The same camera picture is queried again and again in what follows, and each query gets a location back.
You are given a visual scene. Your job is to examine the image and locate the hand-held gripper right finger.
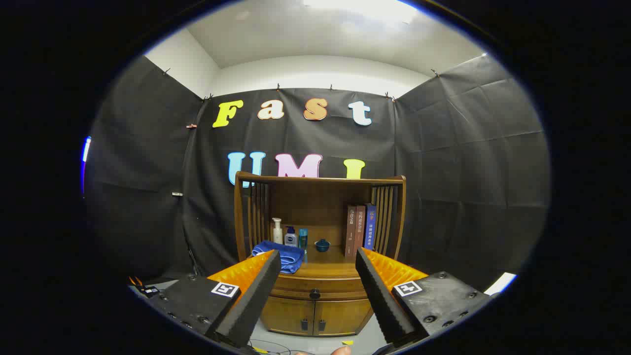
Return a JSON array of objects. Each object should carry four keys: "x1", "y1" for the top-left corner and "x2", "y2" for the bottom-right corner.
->
[{"x1": 355, "y1": 247, "x2": 498, "y2": 346}]

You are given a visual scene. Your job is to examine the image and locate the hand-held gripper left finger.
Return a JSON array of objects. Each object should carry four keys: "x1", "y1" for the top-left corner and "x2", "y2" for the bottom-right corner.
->
[{"x1": 129, "y1": 249, "x2": 281, "y2": 349}]

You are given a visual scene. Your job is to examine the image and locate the wooden cabinet door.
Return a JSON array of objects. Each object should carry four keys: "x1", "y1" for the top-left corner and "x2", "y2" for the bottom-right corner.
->
[
  {"x1": 314, "y1": 298, "x2": 373, "y2": 337},
  {"x1": 260, "y1": 297, "x2": 316, "y2": 336}
]

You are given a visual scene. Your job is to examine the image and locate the wooden countertop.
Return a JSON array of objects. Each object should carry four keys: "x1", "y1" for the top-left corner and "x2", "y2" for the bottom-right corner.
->
[{"x1": 246, "y1": 244, "x2": 390, "y2": 279}]

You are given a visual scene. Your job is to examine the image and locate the wooden cabinet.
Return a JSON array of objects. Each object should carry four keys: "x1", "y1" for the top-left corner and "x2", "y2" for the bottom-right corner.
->
[{"x1": 234, "y1": 171, "x2": 407, "y2": 337}]

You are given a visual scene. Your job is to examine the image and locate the blue folded towel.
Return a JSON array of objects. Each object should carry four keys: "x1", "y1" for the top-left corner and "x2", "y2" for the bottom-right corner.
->
[{"x1": 251, "y1": 240, "x2": 305, "y2": 274}]

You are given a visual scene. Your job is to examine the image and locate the blue book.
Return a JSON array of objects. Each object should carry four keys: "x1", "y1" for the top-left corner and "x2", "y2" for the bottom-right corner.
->
[{"x1": 364, "y1": 203, "x2": 377, "y2": 251}]

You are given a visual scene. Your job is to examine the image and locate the reddish brown book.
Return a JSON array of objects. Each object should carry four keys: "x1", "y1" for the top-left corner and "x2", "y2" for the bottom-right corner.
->
[{"x1": 354, "y1": 205, "x2": 366, "y2": 257}]

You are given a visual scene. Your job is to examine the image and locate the dark brown book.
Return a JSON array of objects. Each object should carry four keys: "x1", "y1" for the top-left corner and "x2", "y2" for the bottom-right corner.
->
[{"x1": 345, "y1": 205, "x2": 356, "y2": 257}]

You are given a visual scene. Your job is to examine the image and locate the black floor cables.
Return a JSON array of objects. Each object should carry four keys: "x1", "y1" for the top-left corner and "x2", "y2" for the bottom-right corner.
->
[{"x1": 249, "y1": 338, "x2": 296, "y2": 355}]

